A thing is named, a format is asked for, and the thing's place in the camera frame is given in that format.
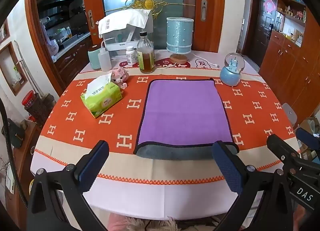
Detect wooden wall cabinet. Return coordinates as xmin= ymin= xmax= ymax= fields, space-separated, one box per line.
xmin=259 ymin=0 xmax=320 ymax=123

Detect green tissue pack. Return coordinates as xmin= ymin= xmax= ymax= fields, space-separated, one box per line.
xmin=80 ymin=72 xmax=123 ymax=118

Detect white cloth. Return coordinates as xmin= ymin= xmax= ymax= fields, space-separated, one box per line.
xmin=98 ymin=9 xmax=152 ymax=37

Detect blue table lamp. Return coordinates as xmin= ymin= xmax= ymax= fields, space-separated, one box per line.
xmin=166 ymin=17 xmax=195 ymax=65

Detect dark handbag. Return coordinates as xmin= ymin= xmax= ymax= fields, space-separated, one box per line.
xmin=2 ymin=118 xmax=26 ymax=149

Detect glass bottle of amber liquid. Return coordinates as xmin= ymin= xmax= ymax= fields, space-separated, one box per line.
xmin=136 ymin=31 xmax=155 ymax=74

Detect silver door handle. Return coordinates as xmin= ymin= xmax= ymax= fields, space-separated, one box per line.
xmin=87 ymin=10 xmax=96 ymax=31
xmin=201 ymin=0 xmax=208 ymax=22

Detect orange patterned tablecloth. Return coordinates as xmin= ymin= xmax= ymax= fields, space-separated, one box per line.
xmin=30 ymin=50 xmax=301 ymax=222

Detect clear squeeze bottle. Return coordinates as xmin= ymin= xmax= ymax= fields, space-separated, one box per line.
xmin=98 ymin=40 xmax=112 ymax=72

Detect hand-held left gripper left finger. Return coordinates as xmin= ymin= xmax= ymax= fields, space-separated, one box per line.
xmin=26 ymin=140 xmax=110 ymax=231

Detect white plastic container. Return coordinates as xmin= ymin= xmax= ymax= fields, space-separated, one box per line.
xmin=102 ymin=24 xmax=154 ymax=60

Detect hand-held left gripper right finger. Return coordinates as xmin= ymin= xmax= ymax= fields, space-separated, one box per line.
xmin=212 ymin=140 xmax=295 ymax=231

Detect blue snow globe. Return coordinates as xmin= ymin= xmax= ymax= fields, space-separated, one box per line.
xmin=220 ymin=52 xmax=243 ymax=87

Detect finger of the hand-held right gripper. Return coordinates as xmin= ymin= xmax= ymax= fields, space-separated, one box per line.
xmin=296 ymin=127 xmax=320 ymax=150
xmin=266 ymin=134 xmax=301 ymax=169

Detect white pill bottle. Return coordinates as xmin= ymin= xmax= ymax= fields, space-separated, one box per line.
xmin=126 ymin=46 xmax=137 ymax=66

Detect dark entry door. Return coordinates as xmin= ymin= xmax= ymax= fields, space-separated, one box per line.
xmin=252 ymin=0 xmax=277 ymax=67

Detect teal canister with lid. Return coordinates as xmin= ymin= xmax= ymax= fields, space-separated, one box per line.
xmin=87 ymin=45 xmax=103 ymax=70

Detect purple towel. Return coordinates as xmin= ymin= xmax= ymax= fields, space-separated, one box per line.
xmin=133 ymin=78 xmax=240 ymax=161

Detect fluffy beige slipper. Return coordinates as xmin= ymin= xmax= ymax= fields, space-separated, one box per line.
xmin=124 ymin=217 xmax=178 ymax=231

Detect pink brick pig toy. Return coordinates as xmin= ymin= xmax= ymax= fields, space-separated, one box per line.
xmin=111 ymin=68 xmax=129 ymax=89

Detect cardboard boxes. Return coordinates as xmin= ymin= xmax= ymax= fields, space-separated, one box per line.
xmin=297 ymin=116 xmax=320 ymax=164

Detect red-lid jar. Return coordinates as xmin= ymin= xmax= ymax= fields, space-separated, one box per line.
xmin=22 ymin=90 xmax=48 ymax=127

